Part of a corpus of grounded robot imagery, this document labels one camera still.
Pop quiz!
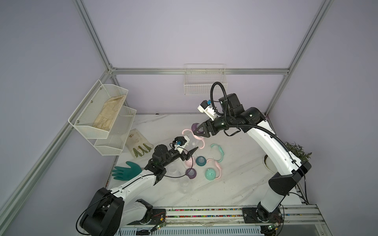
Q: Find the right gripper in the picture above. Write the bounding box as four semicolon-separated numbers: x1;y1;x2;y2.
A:
194;114;235;139

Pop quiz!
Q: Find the pink bottle handle ring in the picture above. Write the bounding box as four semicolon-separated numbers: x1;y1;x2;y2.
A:
181;129;206;149

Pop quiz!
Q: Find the purple nipple collar back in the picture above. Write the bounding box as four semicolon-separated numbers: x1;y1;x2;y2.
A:
191;123;203;132

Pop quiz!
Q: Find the purple nipple collar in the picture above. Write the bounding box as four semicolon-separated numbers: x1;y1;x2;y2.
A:
185;168;197;180
191;123;203;132

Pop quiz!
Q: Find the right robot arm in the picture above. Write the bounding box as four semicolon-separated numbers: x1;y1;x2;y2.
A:
193;82;312;215

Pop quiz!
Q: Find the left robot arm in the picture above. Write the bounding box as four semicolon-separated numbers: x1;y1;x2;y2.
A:
76;145;198;236

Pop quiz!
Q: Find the pink bottle cap centre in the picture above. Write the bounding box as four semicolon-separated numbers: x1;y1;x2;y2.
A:
185;158;195;168

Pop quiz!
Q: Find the teal nipple collar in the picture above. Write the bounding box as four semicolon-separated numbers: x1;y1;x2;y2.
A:
195;156;207;167

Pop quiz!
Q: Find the purple nipple collar front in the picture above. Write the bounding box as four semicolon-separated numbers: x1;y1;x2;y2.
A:
185;168;197;180

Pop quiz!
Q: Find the teal bottle cap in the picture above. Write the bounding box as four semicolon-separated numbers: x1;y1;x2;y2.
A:
205;168;217;181

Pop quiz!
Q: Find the beige glove on table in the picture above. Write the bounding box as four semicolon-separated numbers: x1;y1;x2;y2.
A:
125;129;154;158

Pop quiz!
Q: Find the green rubber glove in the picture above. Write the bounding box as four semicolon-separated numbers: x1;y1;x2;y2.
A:
111;161;142;182

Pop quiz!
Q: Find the white mesh lower shelf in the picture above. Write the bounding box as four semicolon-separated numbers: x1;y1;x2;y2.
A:
94;106;136;156

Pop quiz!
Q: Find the white mesh shelf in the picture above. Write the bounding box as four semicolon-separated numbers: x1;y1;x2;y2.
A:
68;80;129;139
94;106;136;156

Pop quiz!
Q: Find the beige cloth glove in shelf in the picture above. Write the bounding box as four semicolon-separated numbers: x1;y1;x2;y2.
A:
93;95;126;131

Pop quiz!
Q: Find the potted green plant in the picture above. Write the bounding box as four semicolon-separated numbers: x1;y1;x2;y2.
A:
263;142;313;173

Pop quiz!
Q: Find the white mesh upper shelf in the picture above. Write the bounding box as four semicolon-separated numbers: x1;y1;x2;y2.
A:
68;80;129;139

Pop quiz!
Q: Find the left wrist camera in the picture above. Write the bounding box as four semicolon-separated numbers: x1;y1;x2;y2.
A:
173;136;190;153

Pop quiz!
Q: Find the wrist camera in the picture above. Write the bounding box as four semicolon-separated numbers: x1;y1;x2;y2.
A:
173;136;190;153
197;100;218;121

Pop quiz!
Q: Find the pink handle ring centre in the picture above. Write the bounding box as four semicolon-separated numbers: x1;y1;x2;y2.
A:
206;158;222;180

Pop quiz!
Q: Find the teal bottle handle ring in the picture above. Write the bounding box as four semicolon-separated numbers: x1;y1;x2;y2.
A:
210;144;224;163

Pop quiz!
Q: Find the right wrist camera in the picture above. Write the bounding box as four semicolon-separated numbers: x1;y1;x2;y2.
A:
197;100;218;121

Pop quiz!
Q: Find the white wire wall basket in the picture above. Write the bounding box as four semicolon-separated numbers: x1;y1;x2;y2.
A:
184;64;228;95

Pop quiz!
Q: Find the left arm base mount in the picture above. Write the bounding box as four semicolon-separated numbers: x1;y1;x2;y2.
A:
139;208;166;225

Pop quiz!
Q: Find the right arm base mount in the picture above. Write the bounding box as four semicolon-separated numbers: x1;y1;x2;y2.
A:
242;204;283;224

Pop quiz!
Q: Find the aluminium front rail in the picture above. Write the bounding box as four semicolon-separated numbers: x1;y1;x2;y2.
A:
118;205;325;229

